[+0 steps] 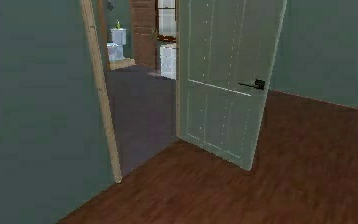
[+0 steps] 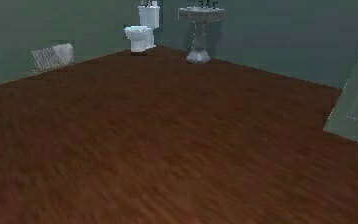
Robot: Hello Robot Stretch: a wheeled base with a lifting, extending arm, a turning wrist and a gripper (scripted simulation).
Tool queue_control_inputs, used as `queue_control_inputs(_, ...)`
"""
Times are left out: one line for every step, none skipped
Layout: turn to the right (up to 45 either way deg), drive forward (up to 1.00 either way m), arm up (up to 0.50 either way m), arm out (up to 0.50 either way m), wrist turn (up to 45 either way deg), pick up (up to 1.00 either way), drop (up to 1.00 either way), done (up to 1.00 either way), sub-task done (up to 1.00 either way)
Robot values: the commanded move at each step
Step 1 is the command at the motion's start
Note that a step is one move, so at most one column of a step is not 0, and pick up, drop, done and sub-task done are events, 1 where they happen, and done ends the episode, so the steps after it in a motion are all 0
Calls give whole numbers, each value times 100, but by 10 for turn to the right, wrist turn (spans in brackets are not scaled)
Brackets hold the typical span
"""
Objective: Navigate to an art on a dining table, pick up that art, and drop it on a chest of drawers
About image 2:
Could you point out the white toilet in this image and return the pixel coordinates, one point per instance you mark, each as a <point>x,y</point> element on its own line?
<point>141,35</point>

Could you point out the small items on toilet tank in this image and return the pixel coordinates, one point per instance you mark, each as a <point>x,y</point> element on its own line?
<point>149,3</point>

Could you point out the grey-green room door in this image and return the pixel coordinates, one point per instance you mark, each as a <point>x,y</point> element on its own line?
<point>355,103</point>

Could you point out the grey pedestal sink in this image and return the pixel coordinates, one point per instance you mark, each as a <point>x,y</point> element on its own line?
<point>200,16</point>

